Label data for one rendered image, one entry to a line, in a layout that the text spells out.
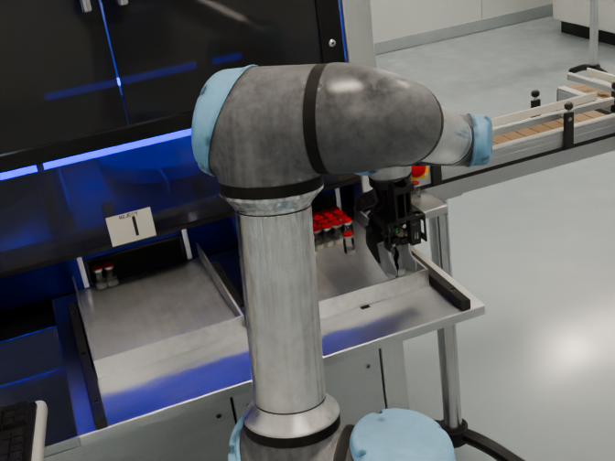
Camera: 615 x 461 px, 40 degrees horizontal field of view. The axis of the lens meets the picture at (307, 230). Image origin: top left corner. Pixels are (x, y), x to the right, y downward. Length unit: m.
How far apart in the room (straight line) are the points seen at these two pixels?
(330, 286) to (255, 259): 0.66
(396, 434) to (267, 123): 0.38
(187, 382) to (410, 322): 0.38
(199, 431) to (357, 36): 0.90
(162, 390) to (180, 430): 0.49
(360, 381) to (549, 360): 1.06
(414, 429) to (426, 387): 1.77
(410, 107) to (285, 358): 0.31
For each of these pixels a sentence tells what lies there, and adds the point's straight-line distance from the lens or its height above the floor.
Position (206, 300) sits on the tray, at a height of 0.88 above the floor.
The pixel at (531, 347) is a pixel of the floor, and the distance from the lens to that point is 2.94.
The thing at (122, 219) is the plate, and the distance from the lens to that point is 1.61.
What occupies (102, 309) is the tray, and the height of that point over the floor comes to 0.88.
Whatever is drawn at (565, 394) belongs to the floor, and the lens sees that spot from 2.73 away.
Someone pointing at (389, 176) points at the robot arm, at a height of 1.13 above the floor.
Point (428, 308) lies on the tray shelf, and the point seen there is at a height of 0.88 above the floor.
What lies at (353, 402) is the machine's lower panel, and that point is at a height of 0.46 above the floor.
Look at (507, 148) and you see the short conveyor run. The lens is 2.02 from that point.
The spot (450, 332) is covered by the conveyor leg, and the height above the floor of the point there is 0.45.
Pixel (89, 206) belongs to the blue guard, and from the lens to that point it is 1.60.
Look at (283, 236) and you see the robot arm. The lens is 0.90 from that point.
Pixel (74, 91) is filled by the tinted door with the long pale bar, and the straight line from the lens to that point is 1.54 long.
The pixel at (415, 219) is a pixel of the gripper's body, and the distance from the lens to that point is 1.40.
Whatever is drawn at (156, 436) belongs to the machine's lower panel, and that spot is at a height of 0.54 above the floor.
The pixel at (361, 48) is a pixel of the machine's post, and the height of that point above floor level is 1.26.
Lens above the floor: 1.64
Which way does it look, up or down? 25 degrees down
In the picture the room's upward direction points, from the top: 8 degrees counter-clockwise
